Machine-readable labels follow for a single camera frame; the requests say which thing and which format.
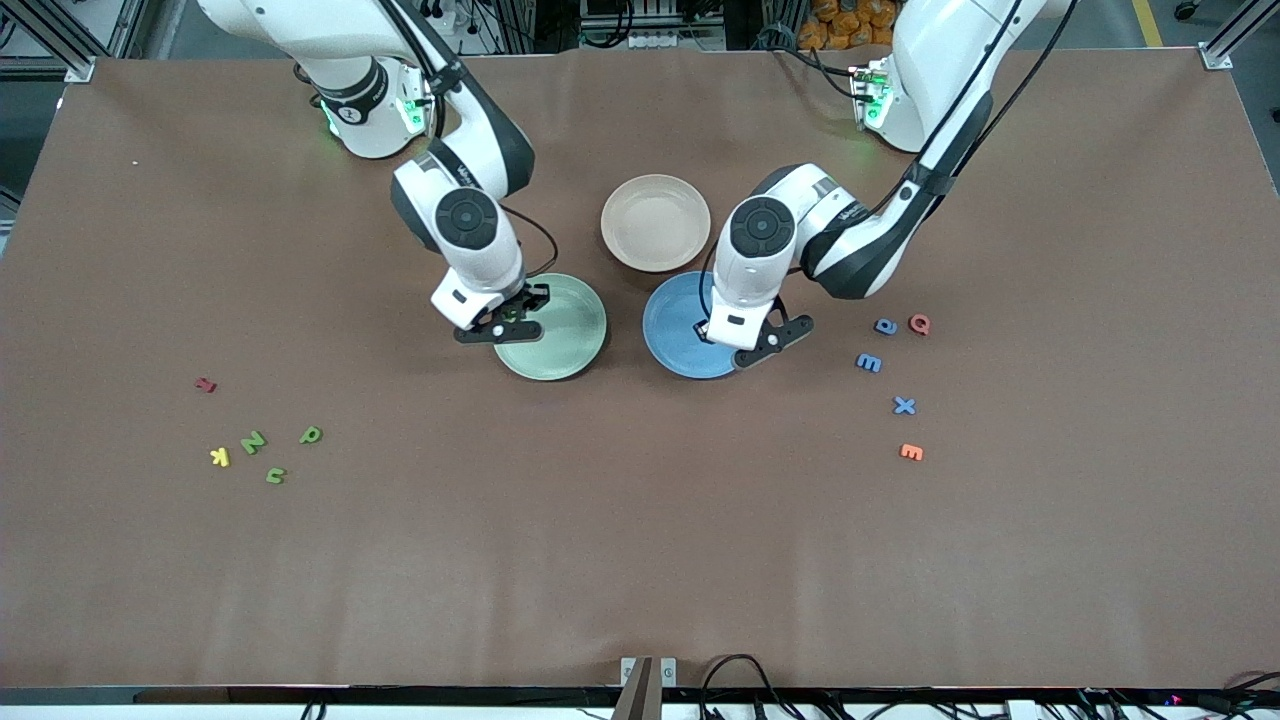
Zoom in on blue plate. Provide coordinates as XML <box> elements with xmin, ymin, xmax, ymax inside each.
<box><xmin>642</xmin><ymin>270</ymin><xmax>761</xmax><ymax>381</ymax></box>

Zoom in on green plate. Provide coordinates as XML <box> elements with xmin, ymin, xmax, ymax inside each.
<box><xmin>493</xmin><ymin>272</ymin><xmax>609</xmax><ymax>382</ymax></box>

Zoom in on beige plate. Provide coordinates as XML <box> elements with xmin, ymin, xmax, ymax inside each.
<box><xmin>600</xmin><ymin>174</ymin><xmax>713</xmax><ymax>273</ymax></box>

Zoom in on brown table cover sheet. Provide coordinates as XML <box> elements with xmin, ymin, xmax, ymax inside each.
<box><xmin>0</xmin><ymin>50</ymin><xmax>1280</xmax><ymax>691</ymax></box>

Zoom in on orange packed goods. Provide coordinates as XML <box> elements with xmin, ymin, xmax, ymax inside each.
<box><xmin>800</xmin><ymin>0</ymin><xmax>896</xmax><ymax>51</ymax></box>

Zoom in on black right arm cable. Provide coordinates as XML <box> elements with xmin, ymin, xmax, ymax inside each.
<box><xmin>375</xmin><ymin>0</ymin><xmax>559</xmax><ymax>291</ymax></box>

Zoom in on black left base cable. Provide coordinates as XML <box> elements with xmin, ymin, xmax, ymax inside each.
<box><xmin>760</xmin><ymin>25</ymin><xmax>863</xmax><ymax>101</ymax></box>

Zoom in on black looped cable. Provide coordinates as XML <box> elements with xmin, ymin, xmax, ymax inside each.
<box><xmin>700</xmin><ymin>654</ymin><xmax>791</xmax><ymax>720</ymax></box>

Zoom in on grey metal bracket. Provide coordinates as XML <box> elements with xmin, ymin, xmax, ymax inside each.
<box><xmin>620</xmin><ymin>657</ymin><xmax>678</xmax><ymax>689</ymax></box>

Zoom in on brown camera pole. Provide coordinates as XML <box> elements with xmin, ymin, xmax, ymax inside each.
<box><xmin>610</xmin><ymin>657</ymin><xmax>656</xmax><ymax>720</ymax></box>

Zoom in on aluminium frame profile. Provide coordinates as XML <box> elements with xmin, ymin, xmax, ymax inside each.
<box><xmin>1200</xmin><ymin>0</ymin><xmax>1280</xmax><ymax>71</ymax></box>
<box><xmin>28</xmin><ymin>0</ymin><xmax>98</xmax><ymax>84</ymax></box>

